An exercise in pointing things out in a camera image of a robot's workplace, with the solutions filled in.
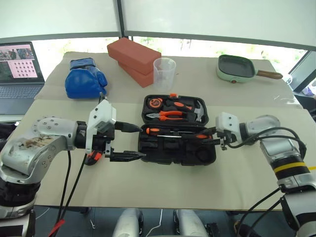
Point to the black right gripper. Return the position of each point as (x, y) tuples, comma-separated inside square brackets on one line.
[(228, 140)]

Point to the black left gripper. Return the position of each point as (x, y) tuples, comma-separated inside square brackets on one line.
[(100, 142)]

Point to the orange black screwdriver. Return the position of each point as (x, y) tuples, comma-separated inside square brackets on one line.
[(201, 136), (154, 130)]

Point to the black plastic tool case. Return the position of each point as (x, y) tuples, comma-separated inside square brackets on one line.
[(172, 153)]

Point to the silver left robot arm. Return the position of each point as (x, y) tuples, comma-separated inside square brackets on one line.
[(49, 138)]

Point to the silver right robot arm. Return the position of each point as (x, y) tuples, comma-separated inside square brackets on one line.
[(276, 148)]

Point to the silver head claw hammer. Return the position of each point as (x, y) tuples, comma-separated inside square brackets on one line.
[(199, 111)]

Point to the black orange tape measure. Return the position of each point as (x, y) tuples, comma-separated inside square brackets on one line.
[(155, 102)]

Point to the red brick block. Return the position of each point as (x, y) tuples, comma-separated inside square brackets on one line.
[(133, 54), (139, 77)]

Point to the green electric frying pan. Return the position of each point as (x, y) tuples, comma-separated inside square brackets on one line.
[(234, 67)]

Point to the blue boxing glove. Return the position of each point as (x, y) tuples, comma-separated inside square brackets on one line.
[(84, 81)]

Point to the clear plastic measuring cup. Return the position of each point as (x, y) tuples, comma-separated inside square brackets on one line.
[(164, 76)]

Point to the silver rounded robot leg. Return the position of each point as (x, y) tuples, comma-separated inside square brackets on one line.
[(127, 224), (190, 224)]

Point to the small clear plastic cup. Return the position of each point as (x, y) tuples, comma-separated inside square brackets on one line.
[(288, 79)]

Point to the white printed packet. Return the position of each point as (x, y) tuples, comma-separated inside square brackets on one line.
[(310, 89)]

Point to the grey laptop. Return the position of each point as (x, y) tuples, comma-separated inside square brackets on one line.
[(17, 93)]

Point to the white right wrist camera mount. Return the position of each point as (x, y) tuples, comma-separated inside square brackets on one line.
[(227, 122)]

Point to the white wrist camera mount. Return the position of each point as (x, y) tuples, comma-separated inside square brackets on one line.
[(227, 122), (101, 116)]

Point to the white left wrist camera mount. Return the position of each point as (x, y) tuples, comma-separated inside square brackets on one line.
[(101, 116)]

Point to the grey window frame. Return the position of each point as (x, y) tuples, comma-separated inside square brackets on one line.
[(121, 17)]

